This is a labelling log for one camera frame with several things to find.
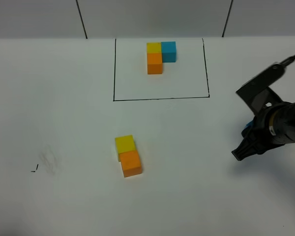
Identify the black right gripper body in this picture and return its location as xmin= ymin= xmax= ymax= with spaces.
xmin=241 ymin=103 xmax=295 ymax=148

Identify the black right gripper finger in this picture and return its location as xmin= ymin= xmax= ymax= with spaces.
xmin=232 ymin=137 xmax=273 ymax=161

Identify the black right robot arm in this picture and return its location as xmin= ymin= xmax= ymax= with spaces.
xmin=232 ymin=102 xmax=295 ymax=161

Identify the template blue cube block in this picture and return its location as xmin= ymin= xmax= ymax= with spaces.
xmin=161 ymin=41 xmax=177 ymax=63

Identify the template orange cube block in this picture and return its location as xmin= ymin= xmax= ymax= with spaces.
xmin=147 ymin=53 xmax=163 ymax=75

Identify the template yellow cube block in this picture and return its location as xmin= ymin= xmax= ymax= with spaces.
xmin=147 ymin=42 xmax=162 ymax=54

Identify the black right camera cable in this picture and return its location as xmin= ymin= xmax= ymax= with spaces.
xmin=279 ymin=52 xmax=295 ymax=67

